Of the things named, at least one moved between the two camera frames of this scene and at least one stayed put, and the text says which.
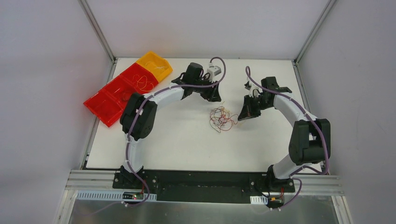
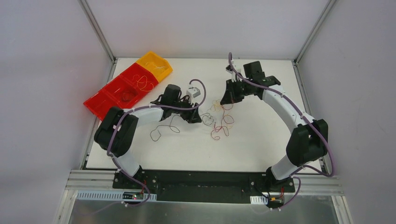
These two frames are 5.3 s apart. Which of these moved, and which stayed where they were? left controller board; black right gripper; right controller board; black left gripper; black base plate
Moved: black right gripper; black left gripper
Stayed: right controller board; black base plate; left controller board
